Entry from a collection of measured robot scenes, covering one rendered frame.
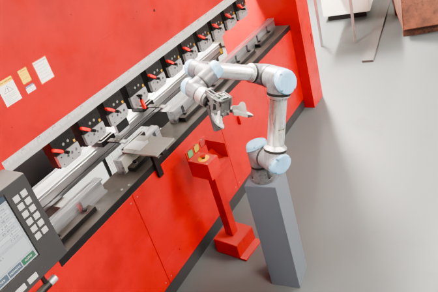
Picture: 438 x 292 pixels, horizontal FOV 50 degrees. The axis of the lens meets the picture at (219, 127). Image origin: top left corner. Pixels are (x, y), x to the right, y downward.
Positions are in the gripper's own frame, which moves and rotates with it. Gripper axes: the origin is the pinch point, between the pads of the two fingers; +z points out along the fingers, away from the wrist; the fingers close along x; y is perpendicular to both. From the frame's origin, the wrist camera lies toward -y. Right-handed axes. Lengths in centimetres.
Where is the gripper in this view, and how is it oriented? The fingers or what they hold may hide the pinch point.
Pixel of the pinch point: (238, 123)
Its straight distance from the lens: 184.6
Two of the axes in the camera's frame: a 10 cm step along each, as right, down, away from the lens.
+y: 0.2, -8.4, -5.5
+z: 6.3, 4.4, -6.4
